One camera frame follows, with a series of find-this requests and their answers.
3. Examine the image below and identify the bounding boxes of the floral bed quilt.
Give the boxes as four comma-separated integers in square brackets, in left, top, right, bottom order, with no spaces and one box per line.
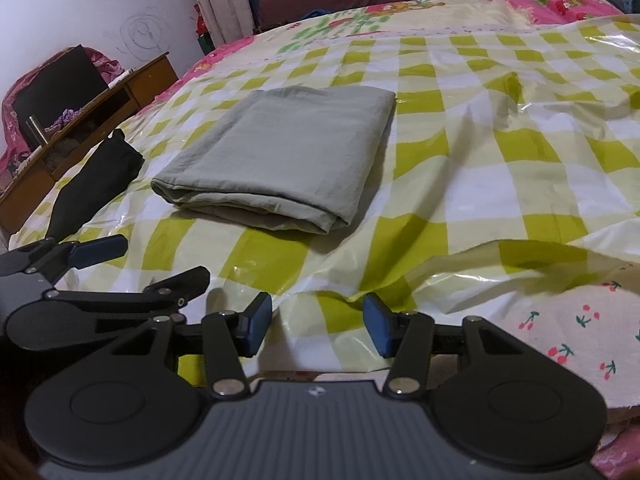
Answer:
[180,0,626,81]

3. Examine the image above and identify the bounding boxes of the pink cloth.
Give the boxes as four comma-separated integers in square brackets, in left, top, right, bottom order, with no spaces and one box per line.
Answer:
[0,46,125,181]

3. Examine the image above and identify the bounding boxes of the beige curtain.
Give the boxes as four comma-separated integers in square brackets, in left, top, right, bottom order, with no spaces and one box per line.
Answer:
[180,0,256,53]

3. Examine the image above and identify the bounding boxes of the grey-green pants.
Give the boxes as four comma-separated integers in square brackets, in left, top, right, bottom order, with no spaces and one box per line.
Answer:
[150,85,398,235]

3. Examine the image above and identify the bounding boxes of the green white checked plastic sheet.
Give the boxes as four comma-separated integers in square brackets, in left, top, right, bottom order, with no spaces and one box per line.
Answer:
[10,15,640,376]

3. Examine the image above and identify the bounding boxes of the black cloth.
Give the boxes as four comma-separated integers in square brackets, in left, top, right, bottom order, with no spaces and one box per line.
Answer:
[44,128,146,243]

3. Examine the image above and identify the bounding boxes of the purple cloth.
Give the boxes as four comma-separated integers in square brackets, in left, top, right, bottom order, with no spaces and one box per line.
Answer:
[50,107,83,128]

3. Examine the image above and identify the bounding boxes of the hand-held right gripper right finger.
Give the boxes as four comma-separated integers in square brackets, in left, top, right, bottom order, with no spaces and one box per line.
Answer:
[362,293,536,397]

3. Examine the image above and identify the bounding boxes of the red green bag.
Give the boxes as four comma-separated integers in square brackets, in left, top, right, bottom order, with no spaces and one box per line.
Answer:
[192,4,215,53]

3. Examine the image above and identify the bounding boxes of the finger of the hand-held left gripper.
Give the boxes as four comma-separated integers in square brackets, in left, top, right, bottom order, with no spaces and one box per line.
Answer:
[0,234,129,287]
[45,266,212,312]

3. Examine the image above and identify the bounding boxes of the metal bottle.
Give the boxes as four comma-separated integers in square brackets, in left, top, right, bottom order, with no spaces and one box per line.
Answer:
[26,116,48,148]

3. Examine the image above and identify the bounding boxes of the black monitor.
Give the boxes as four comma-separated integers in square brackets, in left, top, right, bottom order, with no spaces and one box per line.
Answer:
[11,45,110,136]

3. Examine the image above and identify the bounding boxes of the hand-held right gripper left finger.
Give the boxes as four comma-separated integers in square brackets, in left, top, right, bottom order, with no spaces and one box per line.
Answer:
[100,291,273,401]

